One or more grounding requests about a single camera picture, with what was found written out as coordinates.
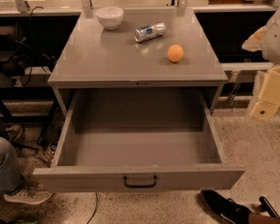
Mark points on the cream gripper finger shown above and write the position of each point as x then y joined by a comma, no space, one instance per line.
255,41
268,98

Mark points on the orange fruit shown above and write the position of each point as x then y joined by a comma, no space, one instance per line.
175,53

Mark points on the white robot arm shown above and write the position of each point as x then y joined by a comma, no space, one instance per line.
270,49

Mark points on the open grey top drawer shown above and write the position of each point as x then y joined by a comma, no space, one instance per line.
138,133

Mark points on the grey metal cabinet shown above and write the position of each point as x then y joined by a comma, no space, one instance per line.
96,58

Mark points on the silver blue soda can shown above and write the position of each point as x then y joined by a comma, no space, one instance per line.
148,32

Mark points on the black chair wheel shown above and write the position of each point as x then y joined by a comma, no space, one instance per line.
267,207

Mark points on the black sneaker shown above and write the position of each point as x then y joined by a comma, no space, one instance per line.
227,209

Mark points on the white ceramic bowl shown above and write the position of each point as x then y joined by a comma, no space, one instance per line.
110,17

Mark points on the dark machinery on left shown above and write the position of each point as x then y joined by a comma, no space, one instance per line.
17,58

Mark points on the white sneaker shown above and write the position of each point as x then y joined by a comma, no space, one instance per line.
33,195

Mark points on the person leg in jeans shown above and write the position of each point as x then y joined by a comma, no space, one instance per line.
11,181

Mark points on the black drawer handle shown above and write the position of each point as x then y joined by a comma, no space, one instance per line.
140,183

